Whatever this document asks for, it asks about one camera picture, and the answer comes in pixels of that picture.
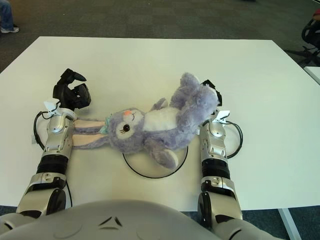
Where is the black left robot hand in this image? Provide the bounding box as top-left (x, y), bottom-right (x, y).
top-left (52, 68), bottom-right (92, 113)

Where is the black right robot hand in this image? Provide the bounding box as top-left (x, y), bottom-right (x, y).
top-left (199, 79), bottom-right (224, 118)

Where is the purple plush bunny doll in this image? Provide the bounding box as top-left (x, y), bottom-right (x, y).
top-left (71, 72), bottom-right (220, 169)

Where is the white plate with black rim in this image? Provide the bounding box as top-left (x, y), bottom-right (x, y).
top-left (122, 144), bottom-right (189, 180)

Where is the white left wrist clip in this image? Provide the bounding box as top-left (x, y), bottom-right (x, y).
top-left (43, 99), bottom-right (62, 117)

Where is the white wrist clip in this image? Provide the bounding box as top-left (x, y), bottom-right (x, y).
top-left (214, 109), bottom-right (230, 124)
top-left (43, 99), bottom-right (62, 117)

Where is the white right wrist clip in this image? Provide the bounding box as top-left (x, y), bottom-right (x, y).
top-left (214, 109), bottom-right (230, 124)

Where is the person in blue jeans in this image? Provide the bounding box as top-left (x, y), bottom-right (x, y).
top-left (0, 0), bottom-right (20, 34)

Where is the white side table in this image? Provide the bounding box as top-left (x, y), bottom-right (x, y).
top-left (303, 66), bottom-right (320, 87)

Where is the black office chair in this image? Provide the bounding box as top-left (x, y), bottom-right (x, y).
top-left (284, 18), bottom-right (320, 67)

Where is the grey robot torso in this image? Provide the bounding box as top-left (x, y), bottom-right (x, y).
top-left (0, 198), bottom-right (221, 240)

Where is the white table leg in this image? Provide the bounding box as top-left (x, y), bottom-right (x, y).
top-left (277, 207), bottom-right (301, 240)

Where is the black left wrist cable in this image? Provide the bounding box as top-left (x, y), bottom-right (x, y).
top-left (33, 111), bottom-right (61, 151)

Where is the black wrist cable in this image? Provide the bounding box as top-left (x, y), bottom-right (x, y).
top-left (223, 119), bottom-right (243, 159)
top-left (33, 111), bottom-right (61, 151)

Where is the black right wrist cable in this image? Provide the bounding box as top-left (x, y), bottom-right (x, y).
top-left (223, 119), bottom-right (243, 159)

